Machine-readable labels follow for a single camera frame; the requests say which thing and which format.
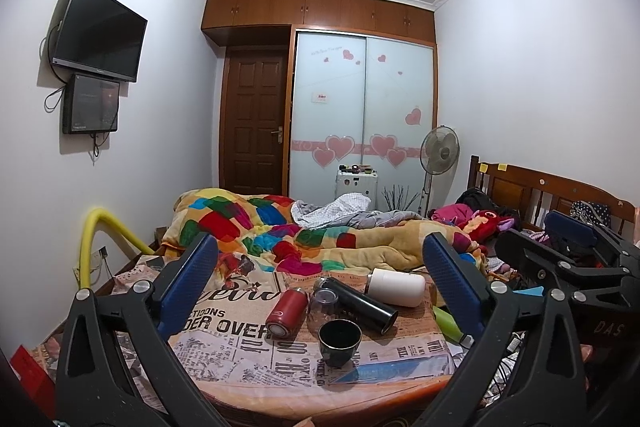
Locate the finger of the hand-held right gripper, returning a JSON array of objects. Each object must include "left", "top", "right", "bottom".
[
  {"left": 494, "top": 229, "right": 640, "bottom": 304},
  {"left": 544, "top": 210, "right": 640, "bottom": 269}
]

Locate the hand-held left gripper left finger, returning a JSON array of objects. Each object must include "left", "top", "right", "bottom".
[{"left": 54, "top": 232, "right": 232, "bottom": 427}]

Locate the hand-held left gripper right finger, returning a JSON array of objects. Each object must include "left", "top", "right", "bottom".
[{"left": 414, "top": 232, "right": 584, "bottom": 427}]

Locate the clear glass cup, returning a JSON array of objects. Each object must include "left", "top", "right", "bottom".
[{"left": 307, "top": 289, "right": 347, "bottom": 344}]

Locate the dark green cup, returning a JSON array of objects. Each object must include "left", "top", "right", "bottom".
[{"left": 318, "top": 320, "right": 363, "bottom": 369}]

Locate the dark polka-dot bag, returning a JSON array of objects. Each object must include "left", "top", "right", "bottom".
[{"left": 570, "top": 200, "right": 612, "bottom": 229}]

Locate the green bottle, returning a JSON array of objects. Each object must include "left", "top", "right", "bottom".
[{"left": 432, "top": 305, "right": 474, "bottom": 350}]

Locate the wooden bed headboard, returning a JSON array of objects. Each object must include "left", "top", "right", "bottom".
[{"left": 467, "top": 155, "right": 640, "bottom": 239}]

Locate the red plush toy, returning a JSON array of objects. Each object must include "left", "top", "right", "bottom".
[{"left": 462, "top": 209, "right": 517, "bottom": 244}]

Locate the white thermos bottle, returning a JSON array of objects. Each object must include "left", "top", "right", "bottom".
[{"left": 365, "top": 270, "right": 427, "bottom": 308}]

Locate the pink garment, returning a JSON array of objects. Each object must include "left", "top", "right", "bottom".
[{"left": 431, "top": 203, "right": 476, "bottom": 229}]

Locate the black bag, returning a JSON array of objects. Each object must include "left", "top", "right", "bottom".
[{"left": 456, "top": 188, "right": 502, "bottom": 214}]

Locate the colourful patchwork blanket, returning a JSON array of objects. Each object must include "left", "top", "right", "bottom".
[{"left": 160, "top": 188, "right": 493, "bottom": 277}]

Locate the black thermos bottle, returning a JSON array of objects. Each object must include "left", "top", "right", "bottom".
[{"left": 312, "top": 277, "right": 399, "bottom": 334}]

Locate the grey garment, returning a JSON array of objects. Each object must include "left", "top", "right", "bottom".
[{"left": 345, "top": 209, "right": 426, "bottom": 231}]

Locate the red thermos bottle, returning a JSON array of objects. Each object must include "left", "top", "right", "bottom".
[{"left": 265, "top": 287, "right": 309, "bottom": 340}]

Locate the bundle of dark sticks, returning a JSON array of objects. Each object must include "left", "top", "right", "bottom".
[{"left": 381, "top": 184, "right": 424, "bottom": 212}]

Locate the yellow foam tube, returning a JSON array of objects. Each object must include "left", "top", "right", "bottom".
[{"left": 79, "top": 207, "right": 157, "bottom": 292}]

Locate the white standing fan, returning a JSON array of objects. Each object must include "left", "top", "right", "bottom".
[{"left": 418, "top": 125, "right": 461, "bottom": 219}]

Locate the white box appliance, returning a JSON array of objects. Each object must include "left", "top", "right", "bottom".
[{"left": 336, "top": 170, "right": 380, "bottom": 212}]

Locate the white checked cloth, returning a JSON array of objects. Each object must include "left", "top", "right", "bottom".
[{"left": 291, "top": 193, "right": 373, "bottom": 230}]

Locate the red box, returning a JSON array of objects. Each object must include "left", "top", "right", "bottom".
[{"left": 9, "top": 344, "right": 57, "bottom": 419}]

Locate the brown wooden door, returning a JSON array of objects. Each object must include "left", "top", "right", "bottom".
[{"left": 220, "top": 47, "right": 291, "bottom": 198}]

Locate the frosted sliding door wardrobe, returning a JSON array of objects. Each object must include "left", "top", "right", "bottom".
[{"left": 287, "top": 26, "right": 439, "bottom": 219}]

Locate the wooden overhead cabinet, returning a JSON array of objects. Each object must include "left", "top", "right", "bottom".
[{"left": 201, "top": 0, "right": 437, "bottom": 48}]

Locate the black monitor cable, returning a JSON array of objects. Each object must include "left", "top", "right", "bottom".
[{"left": 89, "top": 132, "right": 109, "bottom": 166}]

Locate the small black wall monitor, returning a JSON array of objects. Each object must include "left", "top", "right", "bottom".
[{"left": 62, "top": 74, "right": 121, "bottom": 136}]

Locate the black television cable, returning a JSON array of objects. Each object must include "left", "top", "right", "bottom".
[{"left": 42, "top": 21, "right": 70, "bottom": 114}]

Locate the wall-mounted black television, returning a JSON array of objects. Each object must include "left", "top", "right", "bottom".
[{"left": 51, "top": 0, "right": 149, "bottom": 84}]

